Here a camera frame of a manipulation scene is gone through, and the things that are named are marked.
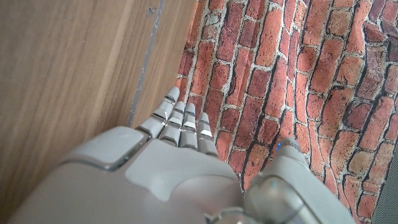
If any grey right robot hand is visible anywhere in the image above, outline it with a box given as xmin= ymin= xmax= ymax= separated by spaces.
xmin=6 ymin=86 xmax=357 ymax=224

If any red brick print backdrop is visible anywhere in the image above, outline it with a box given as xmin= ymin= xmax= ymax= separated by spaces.
xmin=174 ymin=0 xmax=398 ymax=224

